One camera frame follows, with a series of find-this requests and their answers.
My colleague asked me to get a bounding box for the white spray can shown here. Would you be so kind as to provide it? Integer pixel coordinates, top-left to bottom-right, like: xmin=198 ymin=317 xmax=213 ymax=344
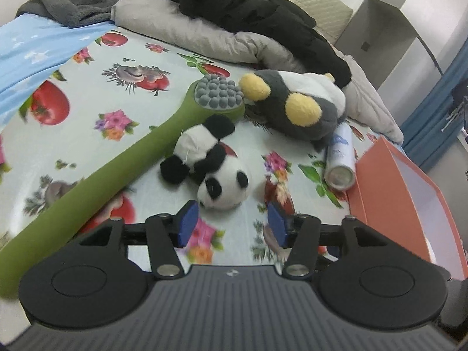
xmin=324 ymin=122 xmax=355 ymax=191

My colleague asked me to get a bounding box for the light blue bed sheet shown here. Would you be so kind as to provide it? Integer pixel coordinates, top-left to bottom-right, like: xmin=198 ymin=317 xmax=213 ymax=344
xmin=0 ymin=13 xmax=115 ymax=127

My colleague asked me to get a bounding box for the grey duvet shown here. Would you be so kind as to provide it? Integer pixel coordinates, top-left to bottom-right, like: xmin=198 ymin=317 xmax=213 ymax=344
xmin=110 ymin=0 xmax=404 ymax=144

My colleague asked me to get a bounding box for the green long-handled massage brush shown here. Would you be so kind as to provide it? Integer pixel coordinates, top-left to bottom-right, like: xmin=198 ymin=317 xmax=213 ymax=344
xmin=1 ymin=81 xmax=245 ymax=300

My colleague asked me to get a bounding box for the black jacket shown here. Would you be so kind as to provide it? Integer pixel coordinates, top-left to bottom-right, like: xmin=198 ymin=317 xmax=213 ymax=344
xmin=171 ymin=0 xmax=351 ymax=88

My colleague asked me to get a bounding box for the orange shoe box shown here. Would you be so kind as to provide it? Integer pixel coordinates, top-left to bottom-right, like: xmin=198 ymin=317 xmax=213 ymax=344
xmin=347 ymin=137 xmax=467 ymax=280

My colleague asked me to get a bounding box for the fruit pattern tablecloth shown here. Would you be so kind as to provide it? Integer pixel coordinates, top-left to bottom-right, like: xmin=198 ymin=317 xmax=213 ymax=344
xmin=0 ymin=25 xmax=382 ymax=344

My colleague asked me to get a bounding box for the small panda plush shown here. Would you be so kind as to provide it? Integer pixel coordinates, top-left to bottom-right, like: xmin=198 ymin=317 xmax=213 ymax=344
xmin=160 ymin=114 xmax=251 ymax=210

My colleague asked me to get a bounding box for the blue curtain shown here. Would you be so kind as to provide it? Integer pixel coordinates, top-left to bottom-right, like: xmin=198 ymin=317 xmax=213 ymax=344
xmin=401 ymin=44 xmax=467 ymax=172

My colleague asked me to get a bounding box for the grey penguin plush toy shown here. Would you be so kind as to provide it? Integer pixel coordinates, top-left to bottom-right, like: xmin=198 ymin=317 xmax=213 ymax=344
xmin=239 ymin=70 xmax=347 ymax=152

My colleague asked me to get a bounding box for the dark grey blanket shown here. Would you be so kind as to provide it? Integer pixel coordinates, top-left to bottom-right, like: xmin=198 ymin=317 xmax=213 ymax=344
xmin=16 ymin=0 xmax=119 ymax=29

